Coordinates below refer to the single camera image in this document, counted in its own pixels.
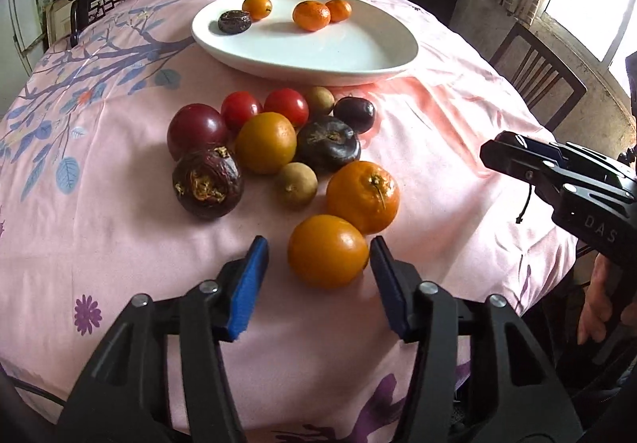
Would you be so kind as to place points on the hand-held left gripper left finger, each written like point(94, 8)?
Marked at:
point(249, 274)

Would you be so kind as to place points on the small smooth orange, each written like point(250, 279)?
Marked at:
point(257, 6)

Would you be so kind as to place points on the red tomato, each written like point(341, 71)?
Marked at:
point(286, 106)
point(240, 109)

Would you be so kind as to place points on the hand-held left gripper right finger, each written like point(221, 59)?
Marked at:
point(388, 274)

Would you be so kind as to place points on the pink floral tablecloth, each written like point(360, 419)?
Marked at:
point(99, 234)

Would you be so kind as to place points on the small wrinkled passion fruit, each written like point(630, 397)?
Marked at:
point(234, 21)

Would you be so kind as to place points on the large wrinkled passion fruit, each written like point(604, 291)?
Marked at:
point(207, 183)

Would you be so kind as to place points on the flat dark passion fruit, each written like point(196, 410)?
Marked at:
point(328, 144)

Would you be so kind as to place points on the small dark purple passion fruit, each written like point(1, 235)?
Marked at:
point(354, 114)

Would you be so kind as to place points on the mandarin with stem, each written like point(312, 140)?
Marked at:
point(363, 196)

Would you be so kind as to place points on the person's right hand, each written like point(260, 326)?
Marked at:
point(599, 298)

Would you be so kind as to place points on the small mandarin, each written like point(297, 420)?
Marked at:
point(339, 10)

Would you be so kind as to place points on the dark red plum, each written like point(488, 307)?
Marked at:
point(196, 127)

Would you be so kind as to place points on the bumpy mandarin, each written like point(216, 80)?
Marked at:
point(311, 15)

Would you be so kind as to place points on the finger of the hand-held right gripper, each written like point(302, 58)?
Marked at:
point(512, 159)
point(545, 148)

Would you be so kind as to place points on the brown longan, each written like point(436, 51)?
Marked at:
point(297, 184)
point(319, 99)

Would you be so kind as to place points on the slatted dark wooden chair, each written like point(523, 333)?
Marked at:
point(540, 70)

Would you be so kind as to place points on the white oval plate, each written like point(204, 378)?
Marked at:
point(318, 50)

